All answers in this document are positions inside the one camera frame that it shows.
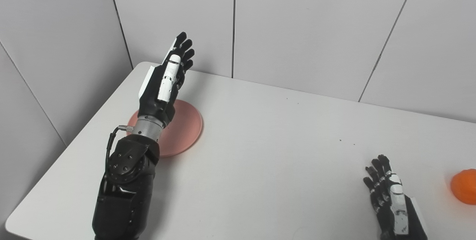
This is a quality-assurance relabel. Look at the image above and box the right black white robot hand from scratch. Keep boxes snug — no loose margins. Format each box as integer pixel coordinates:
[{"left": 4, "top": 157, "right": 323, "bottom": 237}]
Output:
[{"left": 363, "top": 154, "right": 428, "bottom": 240}]

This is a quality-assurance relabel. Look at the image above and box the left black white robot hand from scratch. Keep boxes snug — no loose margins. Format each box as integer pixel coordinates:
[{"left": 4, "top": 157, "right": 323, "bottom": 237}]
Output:
[{"left": 138, "top": 32, "right": 195, "bottom": 127}]

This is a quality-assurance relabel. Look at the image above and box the pink round plate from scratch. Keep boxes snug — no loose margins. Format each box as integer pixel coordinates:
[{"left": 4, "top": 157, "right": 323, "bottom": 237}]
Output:
[{"left": 127, "top": 99, "right": 203, "bottom": 158}]

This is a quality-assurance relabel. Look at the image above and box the orange fruit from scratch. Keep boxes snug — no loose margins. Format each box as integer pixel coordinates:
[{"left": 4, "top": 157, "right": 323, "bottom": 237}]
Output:
[{"left": 450, "top": 169, "right": 476, "bottom": 205}]

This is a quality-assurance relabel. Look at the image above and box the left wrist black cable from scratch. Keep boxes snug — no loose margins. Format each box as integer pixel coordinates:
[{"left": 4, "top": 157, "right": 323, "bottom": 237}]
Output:
[{"left": 105, "top": 125, "right": 134, "bottom": 181}]

